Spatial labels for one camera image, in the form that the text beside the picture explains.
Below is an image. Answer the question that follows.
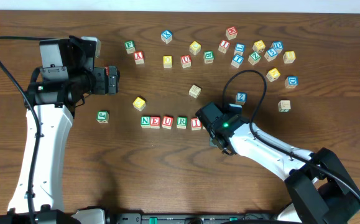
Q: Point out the red i block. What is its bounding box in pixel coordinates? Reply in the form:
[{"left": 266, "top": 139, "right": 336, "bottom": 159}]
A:
[
  {"left": 218, "top": 40, "right": 230, "bottom": 54},
  {"left": 190, "top": 118, "right": 202, "bottom": 131}
]

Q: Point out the green J wooden block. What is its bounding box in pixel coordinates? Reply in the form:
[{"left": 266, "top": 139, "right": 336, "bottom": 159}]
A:
[{"left": 96, "top": 111, "right": 109, "bottom": 123}]

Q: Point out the green R wooden block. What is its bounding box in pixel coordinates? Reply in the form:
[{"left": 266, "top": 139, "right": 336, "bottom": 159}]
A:
[{"left": 177, "top": 116, "right": 187, "bottom": 129}]

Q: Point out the red u block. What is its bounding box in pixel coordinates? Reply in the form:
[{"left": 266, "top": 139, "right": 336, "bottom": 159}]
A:
[
  {"left": 180, "top": 55, "right": 192, "bottom": 68},
  {"left": 162, "top": 116, "right": 173, "bottom": 129}
]

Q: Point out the green N wooden block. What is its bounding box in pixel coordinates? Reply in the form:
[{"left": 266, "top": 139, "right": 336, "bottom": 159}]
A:
[{"left": 141, "top": 116, "right": 150, "bottom": 128}]

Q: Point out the red E wooden block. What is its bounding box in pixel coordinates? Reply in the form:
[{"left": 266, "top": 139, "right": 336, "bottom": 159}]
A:
[{"left": 150, "top": 116, "right": 160, "bottom": 129}]

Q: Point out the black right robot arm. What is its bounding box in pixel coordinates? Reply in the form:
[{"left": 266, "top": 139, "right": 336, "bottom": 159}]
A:
[{"left": 202, "top": 113, "right": 360, "bottom": 223}]

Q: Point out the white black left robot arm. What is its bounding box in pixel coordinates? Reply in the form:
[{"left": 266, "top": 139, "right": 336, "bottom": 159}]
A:
[{"left": 0, "top": 66, "right": 120, "bottom": 224}]

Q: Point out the yellow block lower left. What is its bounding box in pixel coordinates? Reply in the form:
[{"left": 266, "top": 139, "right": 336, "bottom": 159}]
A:
[{"left": 132, "top": 96, "right": 146, "bottom": 111}]

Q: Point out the red Y wooden block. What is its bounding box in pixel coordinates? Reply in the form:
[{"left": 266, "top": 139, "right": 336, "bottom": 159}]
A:
[{"left": 134, "top": 51, "right": 144, "bottom": 65}]

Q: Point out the green F wooden block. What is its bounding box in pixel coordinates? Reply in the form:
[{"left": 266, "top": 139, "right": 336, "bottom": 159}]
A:
[{"left": 124, "top": 40, "right": 136, "bottom": 54}]

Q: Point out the blue 2 wooden block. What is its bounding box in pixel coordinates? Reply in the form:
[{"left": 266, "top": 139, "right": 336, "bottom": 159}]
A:
[{"left": 235, "top": 92, "right": 247, "bottom": 105}]

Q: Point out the yellow O side block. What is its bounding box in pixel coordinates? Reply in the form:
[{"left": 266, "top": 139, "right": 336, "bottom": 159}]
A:
[{"left": 188, "top": 85, "right": 201, "bottom": 98}]

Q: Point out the yellow O top block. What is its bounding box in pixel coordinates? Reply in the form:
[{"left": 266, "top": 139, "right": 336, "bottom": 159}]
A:
[{"left": 163, "top": 55, "right": 173, "bottom": 68}]

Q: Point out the green 7 wooden block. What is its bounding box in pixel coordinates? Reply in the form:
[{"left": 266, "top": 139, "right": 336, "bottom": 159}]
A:
[{"left": 278, "top": 100, "right": 291, "bottom": 113}]

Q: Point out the blue X wooden block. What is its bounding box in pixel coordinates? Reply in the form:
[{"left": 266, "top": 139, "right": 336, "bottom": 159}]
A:
[{"left": 160, "top": 30, "right": 173, "bottom": 44}]

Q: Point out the blue T wooden block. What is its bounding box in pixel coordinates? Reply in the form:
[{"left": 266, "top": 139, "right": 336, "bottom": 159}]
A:
[{"left": 231, "top": 54, "right": 244, "bottom": 68}]

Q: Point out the green B wooden block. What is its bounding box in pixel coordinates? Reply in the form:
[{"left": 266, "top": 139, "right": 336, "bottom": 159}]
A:
[{"left": 203, "top": 50, "right": 215, "bottom": 63}]

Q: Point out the yellow picture wooden block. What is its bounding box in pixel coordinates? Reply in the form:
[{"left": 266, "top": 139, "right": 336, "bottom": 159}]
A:
[{"left": 266, "top": 68, "right": 280, "bottom": 82}]

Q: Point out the green Z wooden block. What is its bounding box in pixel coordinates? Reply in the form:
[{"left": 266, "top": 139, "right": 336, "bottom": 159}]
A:
[{"left": 248, "top": 52, "right": 261, "bottom": 65}]

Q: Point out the blue L wooden block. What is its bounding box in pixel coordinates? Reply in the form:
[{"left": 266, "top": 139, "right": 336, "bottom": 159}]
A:
[{"left": 234, "top": 43, "right": 246, "bottom": 56}]

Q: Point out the yellow block centre top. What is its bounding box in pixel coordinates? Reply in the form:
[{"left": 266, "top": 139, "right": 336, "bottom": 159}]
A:
[{"left": 189, "top": 41, "right": 201, "bottom": 55}]

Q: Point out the blue D block near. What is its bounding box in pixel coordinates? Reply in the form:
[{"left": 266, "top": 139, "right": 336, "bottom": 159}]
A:
[{"left": 285, "top": 76, "right": 298, "bottom": 89}]

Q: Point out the blue d block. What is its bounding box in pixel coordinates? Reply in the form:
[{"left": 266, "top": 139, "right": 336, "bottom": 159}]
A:
[
  {"left": 285, "top": 76, "right": 298, "bottom": 89},
  {"left": 270, "top": 41, "right": 284, "bottom": 54}
]

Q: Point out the blue 5 wooden block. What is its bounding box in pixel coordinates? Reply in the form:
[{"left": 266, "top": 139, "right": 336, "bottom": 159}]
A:
[{"left": 264, "top": 48, "right": 278, "bottom": 62}]

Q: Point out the yellow monkey picture block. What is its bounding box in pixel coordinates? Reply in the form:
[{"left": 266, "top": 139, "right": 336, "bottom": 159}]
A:
[{"left": 252, "top": 40, "right": 265, "bottom": 54}]

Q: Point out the red block far top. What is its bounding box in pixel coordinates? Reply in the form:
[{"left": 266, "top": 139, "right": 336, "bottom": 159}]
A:
[{"left": 226, "top": 26, "right": 238, "bottom": 40}]

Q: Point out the yellow 8 wooden block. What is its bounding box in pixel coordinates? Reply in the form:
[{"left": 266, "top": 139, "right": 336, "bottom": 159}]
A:
[{"left": 283, "top": 51, "right": 296, "bottom": 64}]

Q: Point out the blue D block far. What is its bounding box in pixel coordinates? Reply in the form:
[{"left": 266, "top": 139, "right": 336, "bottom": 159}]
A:
[{"left": 270, "top": 41, "right": 284, "bottom": 54}]

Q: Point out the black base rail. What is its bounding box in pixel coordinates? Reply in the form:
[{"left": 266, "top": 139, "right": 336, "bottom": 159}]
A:
[{"left": 108, "top": 213, "right": 277, "bottom": 224}]

